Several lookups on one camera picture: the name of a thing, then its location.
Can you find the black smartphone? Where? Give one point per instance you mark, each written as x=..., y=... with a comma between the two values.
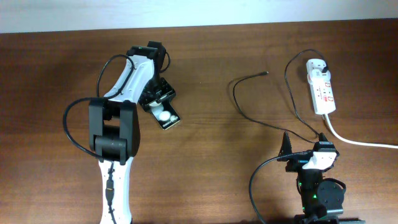
x=164, y=114

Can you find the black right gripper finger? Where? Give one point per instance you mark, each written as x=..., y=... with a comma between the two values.
x=285, y=149
x=322, y=138

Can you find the white usb wall charger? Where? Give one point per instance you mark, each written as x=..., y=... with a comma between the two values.
x=317, y=71

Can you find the white power strip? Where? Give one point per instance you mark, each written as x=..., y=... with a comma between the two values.
x=322, y=97

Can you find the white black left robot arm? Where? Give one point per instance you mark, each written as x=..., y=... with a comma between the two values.
x=114, y=124

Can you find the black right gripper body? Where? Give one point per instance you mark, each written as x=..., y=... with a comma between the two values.
x=296, y=162

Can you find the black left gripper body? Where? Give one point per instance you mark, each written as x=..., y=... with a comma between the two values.
x=157, y=89

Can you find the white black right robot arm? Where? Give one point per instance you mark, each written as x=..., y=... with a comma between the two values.
x=322, y=198

